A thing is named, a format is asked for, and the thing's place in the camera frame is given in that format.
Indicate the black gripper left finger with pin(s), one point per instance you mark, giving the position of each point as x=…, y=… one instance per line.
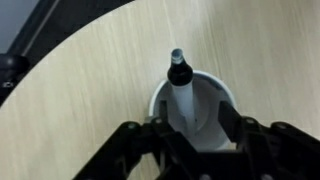
x=150, y=150

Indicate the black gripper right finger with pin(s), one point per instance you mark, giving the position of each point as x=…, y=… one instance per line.
x=273, y=150

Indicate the white marker with black cap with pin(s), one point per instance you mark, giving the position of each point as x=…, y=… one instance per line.
x=181, y=86

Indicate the white ceramic mug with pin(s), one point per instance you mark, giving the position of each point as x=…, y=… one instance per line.
x=210, y=110

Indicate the black rounded chair base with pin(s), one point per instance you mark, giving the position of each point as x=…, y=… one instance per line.
x=10, y=70

